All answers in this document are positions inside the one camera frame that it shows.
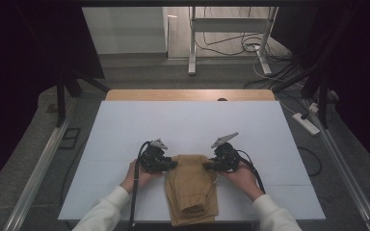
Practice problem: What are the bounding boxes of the tangle of floor cables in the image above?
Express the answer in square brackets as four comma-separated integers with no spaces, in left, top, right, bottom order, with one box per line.
[194,6,306,90]

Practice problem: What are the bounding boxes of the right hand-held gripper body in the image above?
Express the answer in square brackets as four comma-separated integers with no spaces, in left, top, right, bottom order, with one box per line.
[209,131,242,173]

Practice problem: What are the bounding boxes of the black metal stand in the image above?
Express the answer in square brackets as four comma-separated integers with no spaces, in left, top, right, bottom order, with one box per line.
[55,68,111,128]
[271,61,336,130]

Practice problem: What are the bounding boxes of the white cabinet panel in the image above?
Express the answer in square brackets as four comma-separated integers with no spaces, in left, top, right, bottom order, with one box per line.
[81,7,169,55]

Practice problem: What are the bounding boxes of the person's right hand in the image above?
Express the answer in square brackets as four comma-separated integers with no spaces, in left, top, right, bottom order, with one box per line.
[217,160,266,203]

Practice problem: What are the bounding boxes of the white metal stand frame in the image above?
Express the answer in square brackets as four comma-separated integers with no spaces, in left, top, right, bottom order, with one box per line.
[187,6,278,77]

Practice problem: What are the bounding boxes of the black floor cable loop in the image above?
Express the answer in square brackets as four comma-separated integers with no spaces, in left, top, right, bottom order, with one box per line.
[297,145,323,177]

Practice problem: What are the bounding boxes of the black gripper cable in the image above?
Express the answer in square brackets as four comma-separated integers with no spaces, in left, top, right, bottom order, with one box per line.
[128,140,152,231]
[236,149,267,195]

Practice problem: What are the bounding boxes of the tan pants with small prints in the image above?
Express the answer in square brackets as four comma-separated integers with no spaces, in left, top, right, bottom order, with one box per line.
[164,154,220,227]

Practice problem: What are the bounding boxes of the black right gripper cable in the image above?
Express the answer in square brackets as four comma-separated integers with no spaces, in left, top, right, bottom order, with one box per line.
[236,149,267,195]

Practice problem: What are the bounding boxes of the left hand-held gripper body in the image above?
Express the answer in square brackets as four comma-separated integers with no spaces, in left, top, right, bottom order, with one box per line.
[139,138,172,173]

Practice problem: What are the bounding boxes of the white board table cover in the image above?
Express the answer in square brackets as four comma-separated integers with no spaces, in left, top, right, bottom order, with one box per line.
[57,100,327,222]

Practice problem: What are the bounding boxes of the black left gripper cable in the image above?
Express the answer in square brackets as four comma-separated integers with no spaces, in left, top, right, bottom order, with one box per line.
[128,140,152,231]

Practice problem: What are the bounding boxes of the aluminium floor rail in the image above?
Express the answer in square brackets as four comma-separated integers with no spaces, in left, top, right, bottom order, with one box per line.
[3,95,80,231]
[302,97,370,231]

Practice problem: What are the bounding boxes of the white power strip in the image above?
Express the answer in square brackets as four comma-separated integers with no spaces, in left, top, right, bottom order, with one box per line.
[291,112,321,137]

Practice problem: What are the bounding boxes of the person's left hand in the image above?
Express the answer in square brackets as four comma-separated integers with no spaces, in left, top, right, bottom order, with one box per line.
[119,159,164,195]

